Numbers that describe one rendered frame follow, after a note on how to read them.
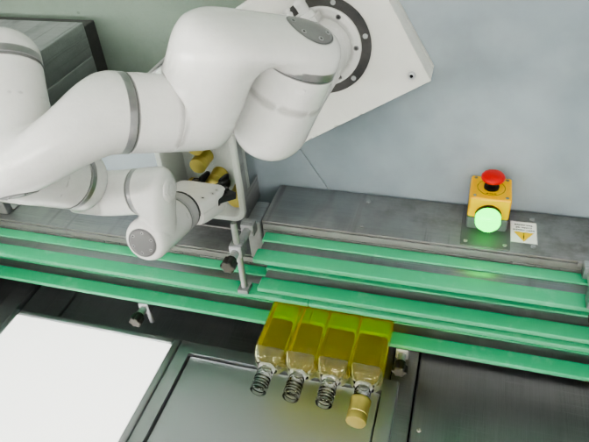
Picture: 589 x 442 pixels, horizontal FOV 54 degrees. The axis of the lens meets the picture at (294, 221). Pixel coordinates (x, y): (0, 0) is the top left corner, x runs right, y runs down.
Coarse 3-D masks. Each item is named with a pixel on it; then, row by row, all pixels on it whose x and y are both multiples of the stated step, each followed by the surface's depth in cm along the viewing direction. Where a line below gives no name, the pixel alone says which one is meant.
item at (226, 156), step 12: (228, 144) 115; (156, 156) 113; (168, 156) 116; (180, 156) 120; (192, 156) 120; (216, 156) 118; (228, 156) 117; (168, 168) 116; (180, 168) 121; (228, 168) 119; (180, 180) 121; (240, 180) 111; (240, 192) 113; (228, 204) 120; (240, 204) 115; (216, 216) 119; (228, 216) 118; (240, 216) 117
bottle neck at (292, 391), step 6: (294, 372) 101; (300, 372) 101; (288, 378) 100; (294, 378) 99; (300, 378) 100; (288, 384) 99; (294, 384) 99; (300, 384) 99; (288, 390) 98; (294, 390) 98; (300, 390) 99; (282, 396) 98; (288, 396) 99; (294, 396) 97; (288, 402) 99; (294, 402) 98
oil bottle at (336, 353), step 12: (336, 312) 108; (336, 324) 106; (348, 324) 106; (324, 336) 105; (336, 336) 104; (348, 336) 104; (324, 348) 102; (336, 348) 102; (348, 348) 102; (324, 360) 100; (336, 360) 100; (348, 360) 100; (324, 372) 99; (336, 372) 99; (348, 372) 101
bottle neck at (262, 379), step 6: (264, 366) 102; (270, 366) 102; (258, 372) 101; (264, 372) 101; (270, 372) 102; (258, 378) 100; (264, 378) 100; (270, 378) 101; (252, 384) 99; (258, 384) 99; (264, 384) 99; (252, 390) 100; (258, 390) 101; (264, 390) 99
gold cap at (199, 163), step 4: (204, 152) 116; (208, 152) 117; (196, 156) 115; (200, 156) 115; (204, 156) 116; (208, 156) 116; (212, 156) 118; (192, 160) 115; (196, 160) 114; (200, 160) 114; (204, 160) 115; (208, 160) 116; (192, 164) 115; (196, 164) 115; (200, 164) 115; (204, 164) 115; (208, 164) 116; (192, 168) 116; (196, 168) 116; (200, 168) 115; (204, 168) 115; (196, 172) 116; (200, 172) 116
